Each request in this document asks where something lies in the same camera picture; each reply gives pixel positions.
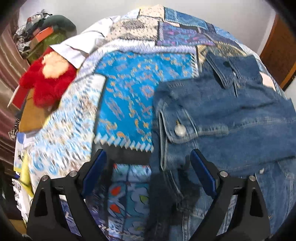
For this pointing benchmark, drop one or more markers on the red gold striped curtain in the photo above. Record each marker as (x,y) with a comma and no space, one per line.
(12,67)

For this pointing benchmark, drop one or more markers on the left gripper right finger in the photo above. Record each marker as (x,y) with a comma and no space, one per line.
(249,220)

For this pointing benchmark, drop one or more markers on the red plush toy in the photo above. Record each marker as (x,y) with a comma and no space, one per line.
(49,77)

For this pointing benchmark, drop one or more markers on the orange shoe box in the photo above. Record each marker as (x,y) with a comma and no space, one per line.
(41,36)

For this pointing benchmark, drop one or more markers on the red box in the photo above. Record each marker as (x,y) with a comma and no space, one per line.
(18,97)

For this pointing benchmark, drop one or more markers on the wooden door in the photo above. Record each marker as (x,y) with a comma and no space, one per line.
(278,54)

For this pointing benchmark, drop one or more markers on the grey neck pillow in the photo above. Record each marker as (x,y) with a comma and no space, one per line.
(60,22)

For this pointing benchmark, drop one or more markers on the pile of clothes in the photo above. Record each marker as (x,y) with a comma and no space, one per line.
(24,34)

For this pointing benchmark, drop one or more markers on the wooden bedside table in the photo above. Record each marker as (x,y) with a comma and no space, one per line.
(33,117)

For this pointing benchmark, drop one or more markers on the white shirt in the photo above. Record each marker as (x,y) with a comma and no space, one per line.
(77,48)

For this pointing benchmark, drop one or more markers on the blue denim jacket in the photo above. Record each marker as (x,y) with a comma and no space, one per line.
(232,113)

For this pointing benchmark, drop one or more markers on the green patterned storage box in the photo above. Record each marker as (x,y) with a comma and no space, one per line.
(38,48)

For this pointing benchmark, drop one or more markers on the blue patchwork quilt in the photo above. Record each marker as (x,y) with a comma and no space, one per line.
(109,104)

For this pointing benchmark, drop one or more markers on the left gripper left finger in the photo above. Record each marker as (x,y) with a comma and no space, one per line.
(47,220)

